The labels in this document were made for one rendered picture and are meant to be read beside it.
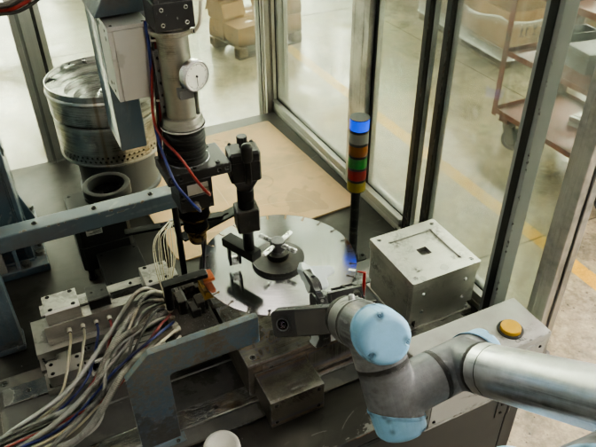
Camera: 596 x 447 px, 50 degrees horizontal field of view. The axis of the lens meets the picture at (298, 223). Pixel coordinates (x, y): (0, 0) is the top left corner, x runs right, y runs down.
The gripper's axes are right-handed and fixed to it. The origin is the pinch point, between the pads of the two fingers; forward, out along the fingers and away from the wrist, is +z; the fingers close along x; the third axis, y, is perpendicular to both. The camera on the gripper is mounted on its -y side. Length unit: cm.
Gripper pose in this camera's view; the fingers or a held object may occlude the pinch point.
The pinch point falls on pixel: (303, 303)
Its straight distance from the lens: 117.8
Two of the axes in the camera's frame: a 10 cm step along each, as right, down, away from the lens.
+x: -1.7, -9.8, -0.6
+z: -2.5, -0.2, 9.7
